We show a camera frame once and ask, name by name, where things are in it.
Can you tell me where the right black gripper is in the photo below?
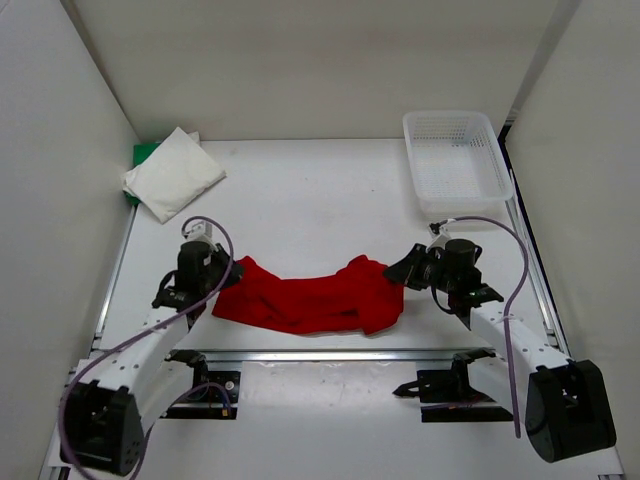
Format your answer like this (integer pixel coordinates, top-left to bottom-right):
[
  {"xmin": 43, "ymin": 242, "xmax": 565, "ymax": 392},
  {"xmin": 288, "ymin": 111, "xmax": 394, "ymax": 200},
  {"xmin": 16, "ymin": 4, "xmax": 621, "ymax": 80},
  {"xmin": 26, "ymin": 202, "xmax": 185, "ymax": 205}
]
[{"xmin": 384, "ymin": 244, "xmax": 457, "ymax": 294}]

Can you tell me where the red t shirt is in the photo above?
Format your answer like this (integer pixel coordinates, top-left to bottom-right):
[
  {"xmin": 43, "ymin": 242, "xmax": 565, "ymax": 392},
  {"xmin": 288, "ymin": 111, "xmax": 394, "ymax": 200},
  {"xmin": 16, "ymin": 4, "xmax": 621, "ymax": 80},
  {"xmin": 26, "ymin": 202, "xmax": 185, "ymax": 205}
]
[{"xmin": 212, "ymin": 255, "xmax": 404, "ymax": 335}]

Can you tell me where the white t shirt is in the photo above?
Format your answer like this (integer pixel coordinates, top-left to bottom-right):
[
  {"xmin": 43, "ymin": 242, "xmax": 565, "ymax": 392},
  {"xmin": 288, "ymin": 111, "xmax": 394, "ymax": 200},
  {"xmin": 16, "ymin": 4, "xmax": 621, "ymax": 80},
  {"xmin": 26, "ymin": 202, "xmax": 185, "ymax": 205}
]
[{"xmin": 122, "ymin": 127, "xmax": 227, "ymax": 224}]

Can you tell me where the green t shirt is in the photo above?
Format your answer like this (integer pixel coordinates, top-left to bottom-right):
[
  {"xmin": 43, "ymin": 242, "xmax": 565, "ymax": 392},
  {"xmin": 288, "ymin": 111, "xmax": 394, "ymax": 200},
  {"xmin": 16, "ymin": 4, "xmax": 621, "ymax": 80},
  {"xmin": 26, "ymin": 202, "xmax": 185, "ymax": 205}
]
[{"xmin": 124, "ymin": 142, "xmax": 161, "ymax": 207}]

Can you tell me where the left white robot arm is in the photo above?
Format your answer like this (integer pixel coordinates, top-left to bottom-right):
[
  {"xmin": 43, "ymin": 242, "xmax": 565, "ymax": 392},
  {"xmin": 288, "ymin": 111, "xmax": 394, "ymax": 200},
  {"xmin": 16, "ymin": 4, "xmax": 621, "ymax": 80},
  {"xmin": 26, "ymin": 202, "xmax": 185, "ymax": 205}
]
[{"xmin": 57, "ymin": 216, "xmax": 243, "ymax": 479}]

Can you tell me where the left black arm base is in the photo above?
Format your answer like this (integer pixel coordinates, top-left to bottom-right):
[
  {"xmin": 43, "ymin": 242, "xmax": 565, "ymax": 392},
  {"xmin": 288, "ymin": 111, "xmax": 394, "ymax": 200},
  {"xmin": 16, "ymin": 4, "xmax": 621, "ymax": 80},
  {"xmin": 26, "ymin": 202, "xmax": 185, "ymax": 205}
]
[{"xmin": 163, "ymin": 350, "xmax": 241, "ymax": 420}]

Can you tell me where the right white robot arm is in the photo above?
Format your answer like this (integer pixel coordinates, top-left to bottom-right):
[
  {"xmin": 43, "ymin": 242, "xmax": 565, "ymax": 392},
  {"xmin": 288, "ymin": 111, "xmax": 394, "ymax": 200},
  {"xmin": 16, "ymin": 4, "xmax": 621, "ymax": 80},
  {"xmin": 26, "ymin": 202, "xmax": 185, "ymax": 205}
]
[{"xmin": 384, "ymin": 221, "xmax": 617, "ymax": 463}]

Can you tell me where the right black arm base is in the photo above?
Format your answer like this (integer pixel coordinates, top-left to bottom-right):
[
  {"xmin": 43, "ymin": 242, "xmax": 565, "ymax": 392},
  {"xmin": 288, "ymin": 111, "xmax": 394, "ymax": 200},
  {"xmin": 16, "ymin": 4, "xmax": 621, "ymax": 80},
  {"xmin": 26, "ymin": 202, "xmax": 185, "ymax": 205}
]
[{"xmin": 393, "ymin": 348, "xmax": 513, "ymax": 424}]

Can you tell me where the white plastic basket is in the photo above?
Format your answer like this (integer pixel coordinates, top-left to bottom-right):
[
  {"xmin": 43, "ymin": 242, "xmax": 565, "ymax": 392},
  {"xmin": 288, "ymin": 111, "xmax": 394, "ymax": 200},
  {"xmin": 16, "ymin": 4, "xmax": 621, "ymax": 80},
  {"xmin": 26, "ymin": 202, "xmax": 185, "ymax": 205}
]
[{"xmin": 403, "ymin": 110, "xmax": 514, "ymax": 218}]

